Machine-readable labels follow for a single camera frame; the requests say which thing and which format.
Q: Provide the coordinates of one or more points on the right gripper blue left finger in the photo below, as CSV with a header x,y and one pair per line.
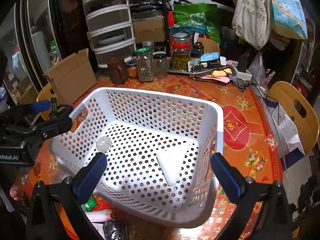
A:
x,y
86,180

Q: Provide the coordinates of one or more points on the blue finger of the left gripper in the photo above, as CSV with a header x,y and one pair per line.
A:
x,y
40,106

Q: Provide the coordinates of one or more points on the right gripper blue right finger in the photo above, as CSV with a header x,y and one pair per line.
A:
x,y
231,180

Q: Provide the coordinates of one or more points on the green snack packet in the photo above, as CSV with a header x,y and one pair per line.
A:
x,y
89,205

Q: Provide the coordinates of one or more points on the pink soft roll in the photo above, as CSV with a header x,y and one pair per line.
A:
x,y
100,216

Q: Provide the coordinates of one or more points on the white round plastic piece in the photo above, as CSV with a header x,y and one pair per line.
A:
x,y
103,144

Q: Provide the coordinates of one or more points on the black soft pouch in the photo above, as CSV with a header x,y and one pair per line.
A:
x,y
115,230

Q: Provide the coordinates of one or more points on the left wooden chair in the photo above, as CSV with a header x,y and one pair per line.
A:
x,y
46,94

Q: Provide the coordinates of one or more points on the wooden chair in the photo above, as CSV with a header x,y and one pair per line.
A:
x,y
300,112
46,94

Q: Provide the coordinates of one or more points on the red floral tablecloth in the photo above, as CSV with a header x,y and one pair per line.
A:
x,y
249,145

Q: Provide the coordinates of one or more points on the brown cardboard box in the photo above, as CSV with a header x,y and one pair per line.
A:
x,y
72,77

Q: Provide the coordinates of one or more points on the white label inside basket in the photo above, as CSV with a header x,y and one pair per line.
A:
x,y
171,161

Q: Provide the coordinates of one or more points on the white paper bag on chair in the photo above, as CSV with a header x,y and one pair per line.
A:
x,y
285,133

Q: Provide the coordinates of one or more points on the white perforated plastic basket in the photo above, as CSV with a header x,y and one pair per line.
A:
x,y
140,123

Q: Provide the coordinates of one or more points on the brown ceramic mug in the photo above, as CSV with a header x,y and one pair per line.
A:
x,y
118,70

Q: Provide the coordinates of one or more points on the small orange jam jar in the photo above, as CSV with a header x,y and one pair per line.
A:
x,y
132,69

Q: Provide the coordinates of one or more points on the right wooden chair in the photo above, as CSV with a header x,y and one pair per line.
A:
x,y
300,112

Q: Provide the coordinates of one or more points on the tall green lid glass jar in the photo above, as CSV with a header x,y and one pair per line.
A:
x,y
144,65

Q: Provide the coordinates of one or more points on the white plastic drawer tower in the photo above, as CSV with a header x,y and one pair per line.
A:
x,y
110,29

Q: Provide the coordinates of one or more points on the blue face mask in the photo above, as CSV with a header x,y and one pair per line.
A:
x,y
210,56

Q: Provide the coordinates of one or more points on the empty black lid glass jar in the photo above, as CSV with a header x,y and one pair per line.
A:
x,y
160,65

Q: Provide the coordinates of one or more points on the red lid pickle jar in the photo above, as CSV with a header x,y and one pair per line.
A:
x,y
180,55

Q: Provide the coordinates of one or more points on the beige canvas tote bag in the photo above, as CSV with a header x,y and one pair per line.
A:
x,y
252,22

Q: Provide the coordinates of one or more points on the blue illustrated paper bag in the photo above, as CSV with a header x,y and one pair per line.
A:
x,y
288,19

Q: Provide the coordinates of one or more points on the green shopping bag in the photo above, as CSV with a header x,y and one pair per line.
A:
x,y
201,16

